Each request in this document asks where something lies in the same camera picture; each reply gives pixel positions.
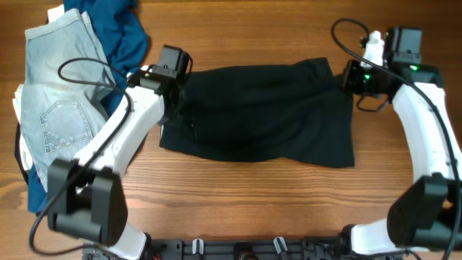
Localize black shorts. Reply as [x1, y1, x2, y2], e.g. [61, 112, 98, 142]
[160, 58, 354, 168]

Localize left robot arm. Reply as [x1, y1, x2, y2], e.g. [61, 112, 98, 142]
[44, 45, 193, 259]

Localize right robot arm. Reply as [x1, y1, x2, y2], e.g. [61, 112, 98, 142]
[343, 27, 461, 258]

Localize blue t-shirt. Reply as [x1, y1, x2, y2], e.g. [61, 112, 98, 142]
[27, 0, 150, 214]

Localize light denim shorts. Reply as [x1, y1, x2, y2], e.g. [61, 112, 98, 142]
[20, 9, 114, 186]

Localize white garment in pile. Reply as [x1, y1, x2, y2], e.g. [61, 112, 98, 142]
[12, 4, 64, 170]

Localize black garment under pile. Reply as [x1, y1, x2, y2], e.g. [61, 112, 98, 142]
[14, 122, 145, 217]

